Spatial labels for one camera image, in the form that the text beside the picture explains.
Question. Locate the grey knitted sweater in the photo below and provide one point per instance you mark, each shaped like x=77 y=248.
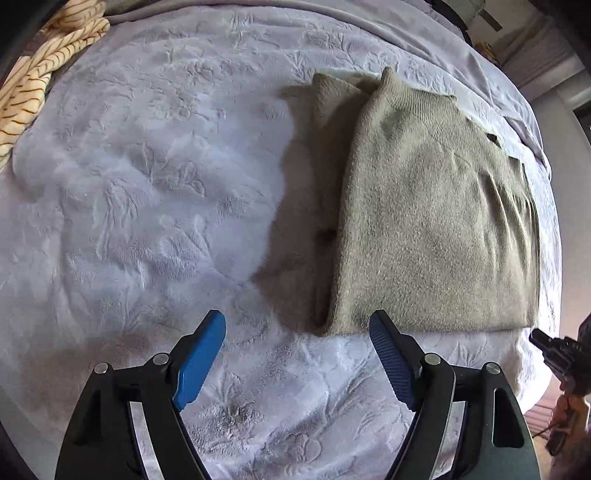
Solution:
x=438 y=221

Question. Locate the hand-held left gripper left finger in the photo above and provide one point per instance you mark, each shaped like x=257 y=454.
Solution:
x=198 y=364

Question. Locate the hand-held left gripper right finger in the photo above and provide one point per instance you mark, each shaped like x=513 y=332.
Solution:
x=392 y=360

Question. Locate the cream striped cloth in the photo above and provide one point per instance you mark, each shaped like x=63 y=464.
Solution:
x=32 y=83

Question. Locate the smooth lilac bed sheet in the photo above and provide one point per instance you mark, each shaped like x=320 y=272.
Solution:
x=415 y=57

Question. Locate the person's right hand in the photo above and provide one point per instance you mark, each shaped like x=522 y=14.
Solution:
x=570 y=410

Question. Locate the grey pleated curtain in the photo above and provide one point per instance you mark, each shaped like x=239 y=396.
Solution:
x=540 y=55

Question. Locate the lavender embossed blanket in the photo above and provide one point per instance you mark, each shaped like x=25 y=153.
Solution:
x=138 y=207

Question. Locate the pink ribbed bedding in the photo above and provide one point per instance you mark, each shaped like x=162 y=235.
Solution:
x=540 y=415

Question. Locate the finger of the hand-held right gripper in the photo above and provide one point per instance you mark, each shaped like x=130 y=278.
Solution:
x=541 y=340

